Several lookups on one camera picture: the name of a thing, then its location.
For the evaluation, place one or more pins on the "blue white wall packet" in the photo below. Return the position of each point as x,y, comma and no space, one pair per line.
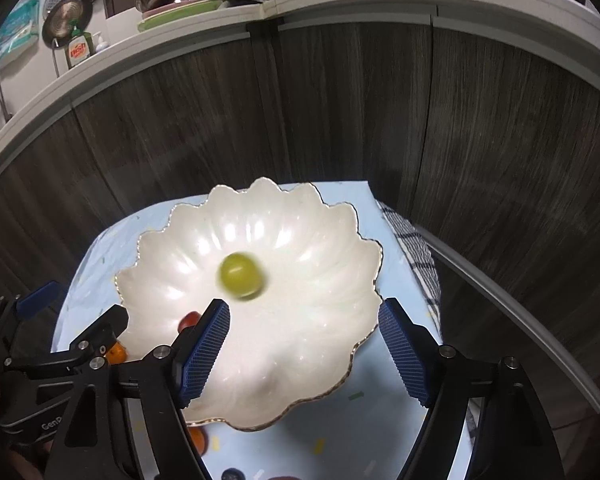
15,30

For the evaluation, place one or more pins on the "blueberry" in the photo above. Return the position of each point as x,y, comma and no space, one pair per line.
232,475

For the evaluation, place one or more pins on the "pink plate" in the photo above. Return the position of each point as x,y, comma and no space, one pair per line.
167,9

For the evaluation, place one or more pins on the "grey edge strip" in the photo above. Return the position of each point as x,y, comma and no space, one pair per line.
520,320

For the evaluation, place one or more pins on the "small tangerine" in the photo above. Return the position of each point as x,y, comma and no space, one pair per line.
116,354

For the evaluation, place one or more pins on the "white kitchen countertop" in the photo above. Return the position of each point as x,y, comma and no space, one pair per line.
330,2

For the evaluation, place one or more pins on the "green dish soap bottle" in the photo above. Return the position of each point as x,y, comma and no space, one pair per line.
79,51

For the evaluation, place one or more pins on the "green grape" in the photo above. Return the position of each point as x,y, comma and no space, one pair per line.
242,276

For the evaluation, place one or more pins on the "black white checkered cloth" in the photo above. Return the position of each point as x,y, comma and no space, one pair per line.
415,255

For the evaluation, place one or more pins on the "green plate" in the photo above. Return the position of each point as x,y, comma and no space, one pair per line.
180,16

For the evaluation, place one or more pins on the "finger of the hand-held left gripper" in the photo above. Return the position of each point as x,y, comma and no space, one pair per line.
40,296
105,325

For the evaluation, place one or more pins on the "light blue speckled tablecloth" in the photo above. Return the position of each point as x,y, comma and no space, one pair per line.
340,442

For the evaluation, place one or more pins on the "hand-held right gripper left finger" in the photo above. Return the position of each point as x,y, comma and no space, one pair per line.
205,352

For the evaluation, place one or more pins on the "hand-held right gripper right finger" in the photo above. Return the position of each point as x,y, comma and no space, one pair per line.
402,355

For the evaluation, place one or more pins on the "dark wood kitchen cabinet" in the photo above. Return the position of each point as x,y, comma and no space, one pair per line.
330,110

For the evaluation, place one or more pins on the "hanging steel frying pan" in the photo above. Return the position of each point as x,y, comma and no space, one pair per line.
67,21

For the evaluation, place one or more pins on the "white scalloped bowl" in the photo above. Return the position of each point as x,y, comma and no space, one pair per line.
290,320

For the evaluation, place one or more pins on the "clear pump bottle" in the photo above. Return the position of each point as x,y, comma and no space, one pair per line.
101,44

